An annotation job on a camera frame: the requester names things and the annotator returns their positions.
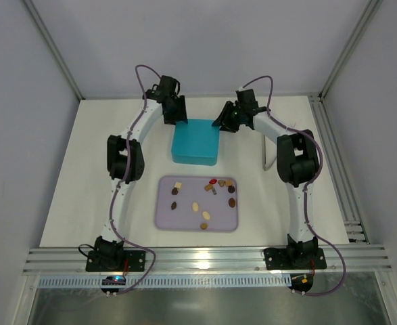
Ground brown leaf chocolate right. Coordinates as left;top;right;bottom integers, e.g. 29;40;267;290
229;198;236;208

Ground white swirl oval chocolate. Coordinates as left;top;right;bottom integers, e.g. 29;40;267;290
192;202;199;212

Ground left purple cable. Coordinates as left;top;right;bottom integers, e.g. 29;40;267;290
108;64;158;295

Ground purple tray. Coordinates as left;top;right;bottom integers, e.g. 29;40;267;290
154;175;239;232

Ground metal tongs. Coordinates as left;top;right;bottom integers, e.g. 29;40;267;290
262;121;299;171

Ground teal box lid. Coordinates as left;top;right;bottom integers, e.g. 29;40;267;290
171;119;220;151

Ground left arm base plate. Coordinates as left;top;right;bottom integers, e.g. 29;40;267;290
85;250;145;272

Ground cream oval chocolate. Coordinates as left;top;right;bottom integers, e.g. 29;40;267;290
202;211;211;220

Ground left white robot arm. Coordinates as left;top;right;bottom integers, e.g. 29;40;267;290
86;75;187;272

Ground aluminium frame rail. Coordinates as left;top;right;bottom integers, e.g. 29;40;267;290
22;244;392;275

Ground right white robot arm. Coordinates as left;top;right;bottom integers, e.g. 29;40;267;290
212;88;322;269

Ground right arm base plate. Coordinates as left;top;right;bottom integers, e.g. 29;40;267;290
263;247;327;270

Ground purple cable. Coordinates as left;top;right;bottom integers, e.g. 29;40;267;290
108;64;158;295
238;75;348;298

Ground teal chocolate box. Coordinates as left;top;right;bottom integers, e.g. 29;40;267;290
171;148;218;166

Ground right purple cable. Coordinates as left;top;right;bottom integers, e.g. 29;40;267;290
238;75;348;298

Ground slotted cable duct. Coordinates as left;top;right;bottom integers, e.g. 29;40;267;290
37;273;291;290

